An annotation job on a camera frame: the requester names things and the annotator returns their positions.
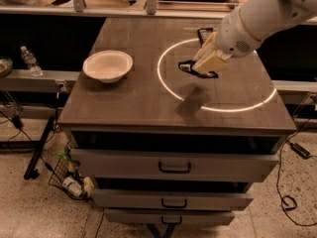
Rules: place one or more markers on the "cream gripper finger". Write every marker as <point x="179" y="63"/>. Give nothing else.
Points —
<point x="210" y="61"/>
<point x="206" y="48"/>

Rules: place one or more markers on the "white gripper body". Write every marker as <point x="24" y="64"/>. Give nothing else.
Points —
<point x="235" y="36"/>

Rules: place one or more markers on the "blue rxbar blueberry packet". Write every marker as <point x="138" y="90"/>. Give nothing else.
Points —
<point x="187" y="66"/>

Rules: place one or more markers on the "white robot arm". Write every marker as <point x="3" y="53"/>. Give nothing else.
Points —
<point x="263" y="18"/>

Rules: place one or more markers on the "white paper bowl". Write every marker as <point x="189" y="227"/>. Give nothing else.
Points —
<point x="107" y="66"/>

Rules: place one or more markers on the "green bowl on shelf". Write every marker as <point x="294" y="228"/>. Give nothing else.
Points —
<point x="6" y="65"/>

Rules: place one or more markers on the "grey top drawer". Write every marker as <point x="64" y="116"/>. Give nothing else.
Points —
<point x="173" y="166"/>

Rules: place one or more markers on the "grey drawer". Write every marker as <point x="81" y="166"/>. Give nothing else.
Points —
<point x="173" y="166"/>
<point x="144" y="199"/>
<point x="155" y="216"/>

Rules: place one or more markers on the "clear plastic water bottle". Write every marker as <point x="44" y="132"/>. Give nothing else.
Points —
<point x="31" y="61"/>

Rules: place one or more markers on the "grey middle drawer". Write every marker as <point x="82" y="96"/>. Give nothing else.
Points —
<point x="144" y="199"/>

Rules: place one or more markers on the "grey bottom drawer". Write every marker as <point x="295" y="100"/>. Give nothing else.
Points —
<point x="155" y="216"/>

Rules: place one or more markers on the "grey side shelf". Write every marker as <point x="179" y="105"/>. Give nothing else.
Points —
<point x="52" y="81"/>

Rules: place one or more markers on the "black stand leg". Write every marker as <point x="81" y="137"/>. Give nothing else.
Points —
<point x="31" y="169"/>

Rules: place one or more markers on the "black power adapter with cable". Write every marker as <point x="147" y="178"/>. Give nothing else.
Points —
<point x="296" y="182"/>

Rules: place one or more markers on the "wire basket with items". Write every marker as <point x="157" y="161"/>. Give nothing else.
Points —
<point x="66" y="177"/>

